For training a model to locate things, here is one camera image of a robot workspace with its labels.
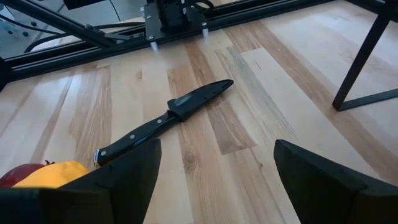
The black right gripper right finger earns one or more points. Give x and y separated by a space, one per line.
326 193

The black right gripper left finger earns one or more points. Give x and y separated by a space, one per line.
130 186

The yellow bell pepper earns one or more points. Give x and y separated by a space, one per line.
53 175

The round dark red apple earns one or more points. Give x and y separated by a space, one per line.
15 175

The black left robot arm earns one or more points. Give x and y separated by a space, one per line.
174 15

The black knife in sheath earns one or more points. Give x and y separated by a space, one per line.
140 137

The black aluminium table frame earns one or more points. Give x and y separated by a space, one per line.
62 60

